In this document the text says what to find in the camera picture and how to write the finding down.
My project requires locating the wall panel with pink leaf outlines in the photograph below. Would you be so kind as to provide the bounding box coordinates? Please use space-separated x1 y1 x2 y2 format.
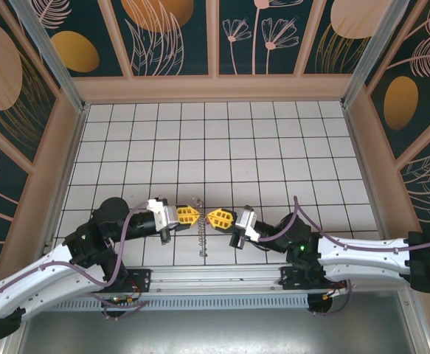
395 136 430 266

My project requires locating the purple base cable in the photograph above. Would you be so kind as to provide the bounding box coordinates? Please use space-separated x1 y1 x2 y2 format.
312 283 356 318
102 299 150 322

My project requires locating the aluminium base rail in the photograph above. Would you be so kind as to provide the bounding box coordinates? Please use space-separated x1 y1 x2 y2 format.
150 267 284 294

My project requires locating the wall panel with peach oval and gold fronds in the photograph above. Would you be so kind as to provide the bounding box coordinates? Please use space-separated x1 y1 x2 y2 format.
301 0 385 78

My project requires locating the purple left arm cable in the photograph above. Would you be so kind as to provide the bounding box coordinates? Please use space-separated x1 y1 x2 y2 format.
0 201 151 309

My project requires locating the grey slotted cable duct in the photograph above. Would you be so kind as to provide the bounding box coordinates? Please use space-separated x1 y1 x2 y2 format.
52 294 310 311

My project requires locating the aluminium corner post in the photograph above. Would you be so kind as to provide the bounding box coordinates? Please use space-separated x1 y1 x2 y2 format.
8 0 91 114
341 0 414 110

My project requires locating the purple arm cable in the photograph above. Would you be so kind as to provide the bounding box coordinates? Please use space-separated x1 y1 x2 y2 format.
254 195 430 259
0 201 151 309

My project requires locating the wall panel with two flowers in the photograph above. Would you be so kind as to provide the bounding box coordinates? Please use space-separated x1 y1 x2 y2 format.
214 0 315 78

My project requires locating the wall panel with orange oval and ferns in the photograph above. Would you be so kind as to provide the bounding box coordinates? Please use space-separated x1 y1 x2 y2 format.
364 0 430 163

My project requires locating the wall panel with small orange oval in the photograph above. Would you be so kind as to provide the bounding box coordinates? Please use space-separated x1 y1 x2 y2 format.
22 0 127 78

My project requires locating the grey metal sheet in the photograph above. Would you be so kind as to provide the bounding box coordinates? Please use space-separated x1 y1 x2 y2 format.
0 291 430 354

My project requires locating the yellow connector with wires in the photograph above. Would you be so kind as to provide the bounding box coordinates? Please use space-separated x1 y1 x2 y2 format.
321 285 350 300

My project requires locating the aluminium side rail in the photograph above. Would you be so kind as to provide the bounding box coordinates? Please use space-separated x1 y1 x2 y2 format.
43 104 90 255
341 104 391 255

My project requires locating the small circuit board with wires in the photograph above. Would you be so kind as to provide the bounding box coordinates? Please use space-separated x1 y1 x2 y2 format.
102 280 144 307

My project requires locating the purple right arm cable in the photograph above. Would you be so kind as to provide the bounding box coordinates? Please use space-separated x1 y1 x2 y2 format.
254 195 430 259

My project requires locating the wall panel with orange circle and leaves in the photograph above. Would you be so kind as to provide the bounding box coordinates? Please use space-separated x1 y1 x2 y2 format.
111 0 215 78

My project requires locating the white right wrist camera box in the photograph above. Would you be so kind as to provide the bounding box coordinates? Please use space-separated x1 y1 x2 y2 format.
234 206 263 241

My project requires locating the metal spring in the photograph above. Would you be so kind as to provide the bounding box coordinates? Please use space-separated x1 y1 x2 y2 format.
194 198 210 258

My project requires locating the wall panel with large peach oval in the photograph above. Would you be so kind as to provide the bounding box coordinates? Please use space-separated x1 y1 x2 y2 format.
0 0 63 169

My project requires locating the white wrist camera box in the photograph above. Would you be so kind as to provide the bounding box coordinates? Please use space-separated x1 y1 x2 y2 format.
145 198 179 232
234 206 263 241

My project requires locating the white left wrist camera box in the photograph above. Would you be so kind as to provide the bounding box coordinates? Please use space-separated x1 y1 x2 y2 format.
145 198 179 232

